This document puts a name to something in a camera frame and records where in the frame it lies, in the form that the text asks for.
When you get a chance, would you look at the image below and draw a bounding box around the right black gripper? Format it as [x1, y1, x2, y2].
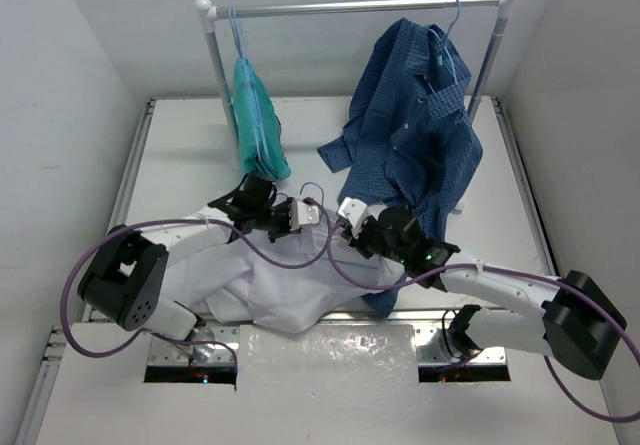
[343, 214, 408, 265]

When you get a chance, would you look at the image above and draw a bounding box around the light blue wire hanger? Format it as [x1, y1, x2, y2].
[299, 181, 326, 210]

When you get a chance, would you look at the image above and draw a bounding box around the white shirt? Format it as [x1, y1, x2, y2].
[162, 225, 404, 333]

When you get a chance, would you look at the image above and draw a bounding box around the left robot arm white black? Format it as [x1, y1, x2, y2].
[77, 174, 320, 341]

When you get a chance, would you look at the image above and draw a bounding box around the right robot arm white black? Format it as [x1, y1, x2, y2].
[337, 199, 626, 380]

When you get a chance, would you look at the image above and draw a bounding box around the light blue hanger with teal garment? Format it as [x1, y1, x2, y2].
[229, 8, 270, 169]

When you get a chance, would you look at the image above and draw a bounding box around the blue checked shirt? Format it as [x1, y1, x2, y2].
[317, 18, 485, 316]

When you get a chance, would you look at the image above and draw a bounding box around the light blue hanger under blue shirt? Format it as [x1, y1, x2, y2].
[429, 0, 462, 85]

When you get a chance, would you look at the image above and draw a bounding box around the teal green garment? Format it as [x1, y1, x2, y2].
[233, 57, 291, 180]

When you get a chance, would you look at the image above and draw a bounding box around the crinkled white plastic sheet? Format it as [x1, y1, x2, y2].
[237, 324, 418, 392]

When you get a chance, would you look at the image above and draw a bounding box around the white and silver clothes rack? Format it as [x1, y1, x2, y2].
[194, 0, 517, 139]

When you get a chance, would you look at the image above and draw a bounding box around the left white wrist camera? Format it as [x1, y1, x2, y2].
[291, 200, 321, 230]

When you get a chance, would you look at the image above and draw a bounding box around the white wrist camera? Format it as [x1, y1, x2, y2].
[337, 197, 370, 228]
[291, 200, 321, 230]

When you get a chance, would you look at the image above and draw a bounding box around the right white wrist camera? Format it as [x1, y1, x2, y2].
[337, 197, 370, 228]

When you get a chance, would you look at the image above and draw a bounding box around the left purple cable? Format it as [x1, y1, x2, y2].
[59, 195, 341, 366]

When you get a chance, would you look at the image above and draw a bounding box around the purple cable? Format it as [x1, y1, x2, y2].
[59, 195, 341, 366]
[327, 219, 640, 424]

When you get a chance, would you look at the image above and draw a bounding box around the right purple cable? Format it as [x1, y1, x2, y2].
[327, 219, 640, 424]

